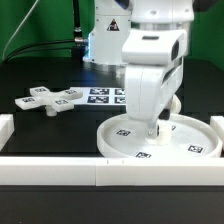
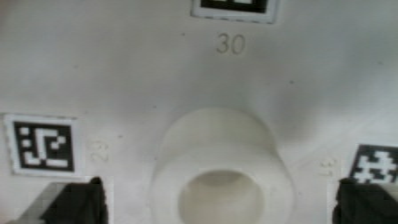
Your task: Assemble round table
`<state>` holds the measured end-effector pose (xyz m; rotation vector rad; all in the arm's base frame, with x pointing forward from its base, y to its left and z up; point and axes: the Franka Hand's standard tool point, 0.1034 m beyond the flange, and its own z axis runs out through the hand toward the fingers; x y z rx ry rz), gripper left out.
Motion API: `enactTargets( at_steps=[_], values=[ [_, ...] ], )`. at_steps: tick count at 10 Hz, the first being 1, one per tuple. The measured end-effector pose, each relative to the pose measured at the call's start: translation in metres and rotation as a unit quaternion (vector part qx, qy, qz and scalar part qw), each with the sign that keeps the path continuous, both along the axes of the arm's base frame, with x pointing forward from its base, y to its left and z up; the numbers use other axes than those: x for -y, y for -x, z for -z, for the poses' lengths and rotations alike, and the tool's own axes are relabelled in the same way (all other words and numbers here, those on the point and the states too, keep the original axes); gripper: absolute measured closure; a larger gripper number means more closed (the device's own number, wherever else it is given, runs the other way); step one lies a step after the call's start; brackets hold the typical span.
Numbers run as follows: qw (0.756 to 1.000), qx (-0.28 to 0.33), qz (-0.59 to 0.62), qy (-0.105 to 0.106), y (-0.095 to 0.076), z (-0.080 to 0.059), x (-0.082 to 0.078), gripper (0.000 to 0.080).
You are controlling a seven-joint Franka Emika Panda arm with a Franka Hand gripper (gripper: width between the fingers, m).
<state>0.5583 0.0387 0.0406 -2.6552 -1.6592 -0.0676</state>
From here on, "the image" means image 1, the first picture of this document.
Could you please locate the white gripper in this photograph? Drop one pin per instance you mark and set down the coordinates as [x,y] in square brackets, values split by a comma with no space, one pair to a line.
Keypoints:
[153,74]

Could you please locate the white round table top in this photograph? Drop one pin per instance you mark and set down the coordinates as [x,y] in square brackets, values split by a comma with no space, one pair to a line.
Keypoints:
[180,137]

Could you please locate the white right fence block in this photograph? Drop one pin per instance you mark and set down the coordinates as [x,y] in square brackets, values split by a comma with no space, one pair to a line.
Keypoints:
[217,123]

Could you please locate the white fence block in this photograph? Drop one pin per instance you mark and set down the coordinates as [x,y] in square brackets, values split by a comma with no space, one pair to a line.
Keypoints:
[217,123]
[6,128]

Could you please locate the white fiducial marker sheet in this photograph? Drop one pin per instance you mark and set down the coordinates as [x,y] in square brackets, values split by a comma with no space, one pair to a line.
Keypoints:
[100,96]

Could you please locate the white cross-shaped table base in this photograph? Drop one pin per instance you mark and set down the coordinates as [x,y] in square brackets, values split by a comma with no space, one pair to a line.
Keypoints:
[53,102]

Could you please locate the white front fence bar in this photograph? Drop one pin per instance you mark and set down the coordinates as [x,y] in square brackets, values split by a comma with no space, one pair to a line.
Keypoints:
[110,172]

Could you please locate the white left fence block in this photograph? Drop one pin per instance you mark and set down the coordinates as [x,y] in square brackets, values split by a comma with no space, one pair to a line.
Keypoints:
[6,128]

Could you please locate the black vertical cable connector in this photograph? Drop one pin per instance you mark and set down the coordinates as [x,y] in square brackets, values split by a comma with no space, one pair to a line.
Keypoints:
[77,30]

